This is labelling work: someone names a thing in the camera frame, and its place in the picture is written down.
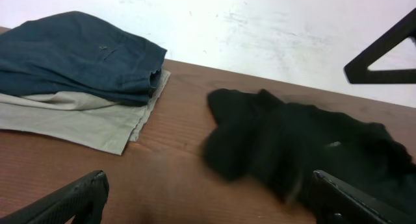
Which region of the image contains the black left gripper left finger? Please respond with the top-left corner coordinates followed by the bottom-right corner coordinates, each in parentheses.
top-left (1, 170), bottom-right (109, 224)

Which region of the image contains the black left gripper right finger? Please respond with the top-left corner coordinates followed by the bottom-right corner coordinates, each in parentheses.
top-left (309, 170), bottom-right (415, 224)

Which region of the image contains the folded navy blue garment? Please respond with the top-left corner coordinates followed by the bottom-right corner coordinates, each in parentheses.
top-left (1, 11), bottom-right (167, 106)

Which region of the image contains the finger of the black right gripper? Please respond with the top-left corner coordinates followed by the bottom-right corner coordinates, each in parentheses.
top-left (343, 7), bottom-right (416, 85)

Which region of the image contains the folded beige garment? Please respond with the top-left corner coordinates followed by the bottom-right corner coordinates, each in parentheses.
top-left (1, 70), bottom-right (170, 155)

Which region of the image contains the black t-shirt with logo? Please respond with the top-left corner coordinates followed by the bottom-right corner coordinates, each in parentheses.
top-left (203, 89), bottom-right (415, 215)

